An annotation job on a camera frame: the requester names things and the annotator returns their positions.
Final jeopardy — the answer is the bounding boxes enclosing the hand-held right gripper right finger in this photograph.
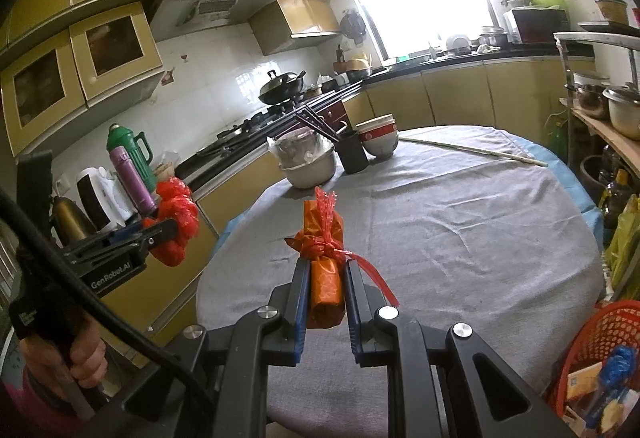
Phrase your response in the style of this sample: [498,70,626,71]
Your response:
[344,259,573,438]

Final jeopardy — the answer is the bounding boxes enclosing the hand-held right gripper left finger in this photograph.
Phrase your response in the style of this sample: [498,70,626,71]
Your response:
[100,257,313,438]

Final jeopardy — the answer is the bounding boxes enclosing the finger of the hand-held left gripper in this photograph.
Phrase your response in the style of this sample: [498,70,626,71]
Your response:
[106,216,181,245]
[126,237,167,262]

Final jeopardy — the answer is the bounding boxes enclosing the orange package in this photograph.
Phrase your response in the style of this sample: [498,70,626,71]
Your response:
[285,187,401,330]

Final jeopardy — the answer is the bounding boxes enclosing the red plastic bag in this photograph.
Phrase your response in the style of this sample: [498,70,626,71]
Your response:
[142,177,201,269]

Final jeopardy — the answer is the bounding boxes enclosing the red plastic mesh basket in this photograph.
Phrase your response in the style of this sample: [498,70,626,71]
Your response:
[547,301,640,438]

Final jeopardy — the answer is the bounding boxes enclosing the person's left forearm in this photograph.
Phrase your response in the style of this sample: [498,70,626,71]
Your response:
[0,375,78,438]

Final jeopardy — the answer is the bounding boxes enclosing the person's left hand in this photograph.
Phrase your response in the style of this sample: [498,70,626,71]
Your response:
[17,318,108,402]

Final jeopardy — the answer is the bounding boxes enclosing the purple bottle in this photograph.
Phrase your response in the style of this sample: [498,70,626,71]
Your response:
[111,145,157,215]

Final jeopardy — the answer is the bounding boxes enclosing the white electric kettle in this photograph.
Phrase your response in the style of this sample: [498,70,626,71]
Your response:
[76,167,135,230]

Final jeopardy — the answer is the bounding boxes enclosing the brass kettle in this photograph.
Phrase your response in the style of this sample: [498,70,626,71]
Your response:
[50,195,97,245]

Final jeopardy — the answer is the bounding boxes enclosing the green thermos jug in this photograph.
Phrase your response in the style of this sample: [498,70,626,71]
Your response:
[106,122,157,199]

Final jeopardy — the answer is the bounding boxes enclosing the grey tablecloth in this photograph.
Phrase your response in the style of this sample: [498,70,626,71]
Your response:
[196,125,603,424]

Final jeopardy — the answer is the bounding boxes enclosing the cream bowl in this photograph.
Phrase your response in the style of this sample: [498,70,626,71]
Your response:
[279,149,337,189]

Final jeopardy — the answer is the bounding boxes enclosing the gas stove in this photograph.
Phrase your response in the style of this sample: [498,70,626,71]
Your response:
[215,103,303,145]

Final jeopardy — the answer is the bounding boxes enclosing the plastic wrapped bowl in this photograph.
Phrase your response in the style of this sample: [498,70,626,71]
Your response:
[267,127,335,169]

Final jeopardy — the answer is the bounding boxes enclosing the black chopstick holder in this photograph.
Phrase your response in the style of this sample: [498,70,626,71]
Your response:
[336,131,370,174]

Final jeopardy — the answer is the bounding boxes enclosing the white bowl red pattern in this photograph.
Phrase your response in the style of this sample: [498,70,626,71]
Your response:
[359,128,400,160]

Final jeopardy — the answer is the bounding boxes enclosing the black chopsticks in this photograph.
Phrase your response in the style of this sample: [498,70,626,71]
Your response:
[294,105,347,142]

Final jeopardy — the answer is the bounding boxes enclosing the white bowl red rim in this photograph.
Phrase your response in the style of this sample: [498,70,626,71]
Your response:
[355,115,397,133]

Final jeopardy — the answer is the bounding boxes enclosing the black wok with lid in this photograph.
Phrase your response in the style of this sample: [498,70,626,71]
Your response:
[258,70,307,105]

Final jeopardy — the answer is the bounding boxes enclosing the pale wooden stick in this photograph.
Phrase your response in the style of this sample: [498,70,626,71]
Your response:
[412,137,549,167]

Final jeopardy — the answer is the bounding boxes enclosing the range hood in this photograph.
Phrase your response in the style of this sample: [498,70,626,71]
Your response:
[150,0,292,42]

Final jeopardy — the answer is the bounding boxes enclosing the yellowish carton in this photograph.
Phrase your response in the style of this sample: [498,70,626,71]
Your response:
[565,363,606,401]

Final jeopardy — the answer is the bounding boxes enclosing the blue plastic wrapper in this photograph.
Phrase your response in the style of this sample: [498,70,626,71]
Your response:
[585,345,638,424]

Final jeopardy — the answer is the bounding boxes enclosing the green bottle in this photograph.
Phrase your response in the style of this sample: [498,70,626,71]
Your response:
[547,115,571,166]

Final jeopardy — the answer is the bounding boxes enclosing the dark clay pot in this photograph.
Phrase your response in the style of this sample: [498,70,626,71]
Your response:
[580,153,608,204]

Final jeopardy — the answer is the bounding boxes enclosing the yellow bag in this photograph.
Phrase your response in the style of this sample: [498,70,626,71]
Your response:
[602,195,640,289]

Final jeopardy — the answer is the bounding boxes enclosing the dark oil bottle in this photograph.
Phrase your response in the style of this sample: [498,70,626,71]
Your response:
[602,168,631,231]

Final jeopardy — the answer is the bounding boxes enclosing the wooden shelf rack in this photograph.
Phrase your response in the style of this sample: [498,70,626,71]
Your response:
[552,31,640,309]

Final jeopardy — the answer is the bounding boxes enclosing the dark steel pot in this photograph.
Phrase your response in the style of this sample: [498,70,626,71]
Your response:
[575,83,608,119]

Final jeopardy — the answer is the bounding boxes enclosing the steel pot with lid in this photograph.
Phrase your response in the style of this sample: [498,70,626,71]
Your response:
[602,86,640,141]

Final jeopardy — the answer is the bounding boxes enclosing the microwave oven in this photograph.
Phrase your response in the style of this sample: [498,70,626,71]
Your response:
[502,7,571,44]

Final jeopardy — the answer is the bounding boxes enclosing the brown lidded pot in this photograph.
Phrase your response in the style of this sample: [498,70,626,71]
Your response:
[594,0,630,25]

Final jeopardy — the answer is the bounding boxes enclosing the thick black cable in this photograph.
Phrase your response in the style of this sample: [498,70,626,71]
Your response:
[0,188,218,438]

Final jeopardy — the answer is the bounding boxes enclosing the black wall fan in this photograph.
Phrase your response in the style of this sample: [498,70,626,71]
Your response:
[340,10,367,43]

